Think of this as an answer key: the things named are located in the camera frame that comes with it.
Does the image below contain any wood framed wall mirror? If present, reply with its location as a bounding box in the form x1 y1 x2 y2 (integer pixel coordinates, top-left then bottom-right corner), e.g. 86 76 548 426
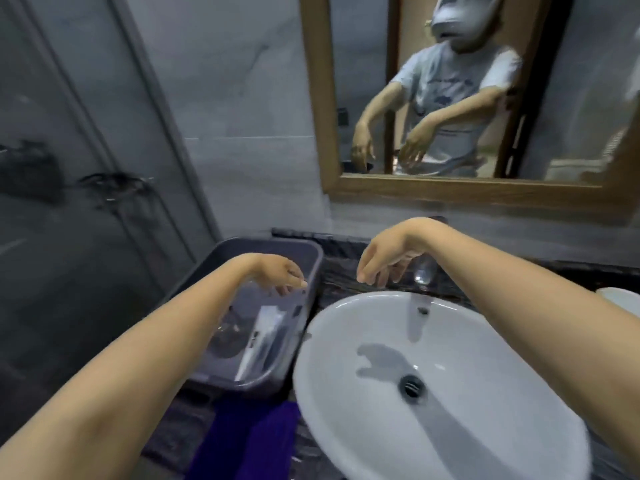
298 0 640 226

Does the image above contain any glass shower door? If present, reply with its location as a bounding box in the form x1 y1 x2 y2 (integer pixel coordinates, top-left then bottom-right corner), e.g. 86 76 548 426
0 0 224 400

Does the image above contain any white round container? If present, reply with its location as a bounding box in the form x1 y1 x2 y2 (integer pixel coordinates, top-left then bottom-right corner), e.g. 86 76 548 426
594 287 640 319

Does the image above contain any person's left hand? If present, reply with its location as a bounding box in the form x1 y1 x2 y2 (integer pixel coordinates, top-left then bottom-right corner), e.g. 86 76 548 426
249 253 309 298

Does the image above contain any chrome shower mixer tap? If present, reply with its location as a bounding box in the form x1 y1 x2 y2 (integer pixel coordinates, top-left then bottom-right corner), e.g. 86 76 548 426
76 170 157 207

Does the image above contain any white ceramic sink basin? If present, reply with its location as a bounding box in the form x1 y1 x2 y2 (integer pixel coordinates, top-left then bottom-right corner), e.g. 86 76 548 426
292 290 594 480

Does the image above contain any person's left forearm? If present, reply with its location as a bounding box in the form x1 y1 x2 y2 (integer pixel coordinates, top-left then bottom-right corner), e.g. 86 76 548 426
0 255 257 480

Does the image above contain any chrome sink faucet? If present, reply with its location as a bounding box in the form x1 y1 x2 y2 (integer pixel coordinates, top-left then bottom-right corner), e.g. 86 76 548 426
411 215 449 292

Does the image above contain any black sink drain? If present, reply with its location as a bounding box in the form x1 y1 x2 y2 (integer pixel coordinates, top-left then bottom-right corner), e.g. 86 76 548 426
398 374 428 404

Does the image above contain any person's right hand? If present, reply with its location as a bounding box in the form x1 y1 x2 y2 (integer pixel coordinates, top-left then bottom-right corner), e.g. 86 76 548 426
356 218 439 289

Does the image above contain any person's right forearm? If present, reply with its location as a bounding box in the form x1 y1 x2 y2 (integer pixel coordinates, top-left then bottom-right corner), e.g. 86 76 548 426
420 218 640 449

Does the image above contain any blue towel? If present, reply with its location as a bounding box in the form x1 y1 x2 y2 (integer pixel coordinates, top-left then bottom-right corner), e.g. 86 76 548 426
186 396 301 480

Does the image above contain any grey plastic bin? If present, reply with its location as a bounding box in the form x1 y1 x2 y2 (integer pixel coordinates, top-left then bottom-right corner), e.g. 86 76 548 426
169 237 325 399

